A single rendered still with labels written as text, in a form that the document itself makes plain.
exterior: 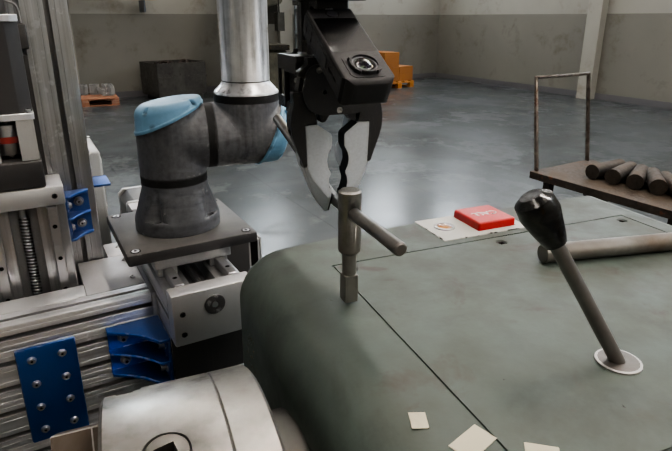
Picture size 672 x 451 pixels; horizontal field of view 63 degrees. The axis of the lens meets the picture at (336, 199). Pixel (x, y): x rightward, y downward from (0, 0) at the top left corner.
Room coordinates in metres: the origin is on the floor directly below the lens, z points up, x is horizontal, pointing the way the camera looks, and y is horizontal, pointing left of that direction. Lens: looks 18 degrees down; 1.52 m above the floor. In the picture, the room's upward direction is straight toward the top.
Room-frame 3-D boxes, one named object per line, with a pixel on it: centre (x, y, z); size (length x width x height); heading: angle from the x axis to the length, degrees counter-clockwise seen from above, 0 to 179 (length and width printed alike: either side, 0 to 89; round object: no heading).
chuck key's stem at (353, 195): (0.49, -0.01, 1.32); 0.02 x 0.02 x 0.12
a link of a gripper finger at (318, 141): (0.54, 0.03, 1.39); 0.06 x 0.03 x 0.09; 22
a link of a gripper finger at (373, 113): (0.53, -0.02, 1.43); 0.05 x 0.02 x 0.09; 112
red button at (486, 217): (0.72, -0.21, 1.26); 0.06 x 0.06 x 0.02; 22
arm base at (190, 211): (0.95, 0.29, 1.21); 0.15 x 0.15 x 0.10
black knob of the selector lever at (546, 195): (0.39, -0.15, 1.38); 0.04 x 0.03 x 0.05; 112
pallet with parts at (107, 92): (10.20, 4.66, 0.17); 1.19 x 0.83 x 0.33; 120
